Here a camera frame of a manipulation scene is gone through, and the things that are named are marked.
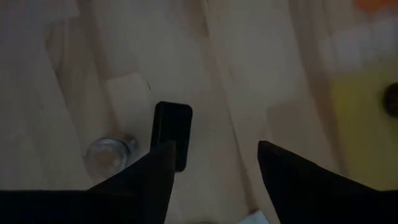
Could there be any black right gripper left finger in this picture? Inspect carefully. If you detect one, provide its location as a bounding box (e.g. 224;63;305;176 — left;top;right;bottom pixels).
71;140;177;224

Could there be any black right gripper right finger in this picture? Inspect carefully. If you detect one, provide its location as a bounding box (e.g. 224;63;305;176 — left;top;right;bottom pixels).
257;140;385;224

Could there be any small glass jar cork lid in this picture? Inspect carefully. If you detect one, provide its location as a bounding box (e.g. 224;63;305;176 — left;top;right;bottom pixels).
84;134;141;183

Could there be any dark green spice tin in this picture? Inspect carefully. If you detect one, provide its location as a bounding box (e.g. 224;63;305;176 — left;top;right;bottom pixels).
149;101;193;173

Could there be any black spice can yellow lid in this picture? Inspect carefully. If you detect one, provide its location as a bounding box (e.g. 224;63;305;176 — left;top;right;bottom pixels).
383;82;398;119

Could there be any white towel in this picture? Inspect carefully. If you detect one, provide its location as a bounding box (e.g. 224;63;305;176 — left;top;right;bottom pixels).
238;210;270;224

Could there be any yellow plastic bin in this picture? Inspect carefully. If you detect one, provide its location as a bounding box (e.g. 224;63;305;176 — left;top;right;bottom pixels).
328;70;398;192

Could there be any orange plastic bin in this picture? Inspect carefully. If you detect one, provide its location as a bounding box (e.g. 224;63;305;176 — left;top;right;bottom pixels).
353;0;398;14

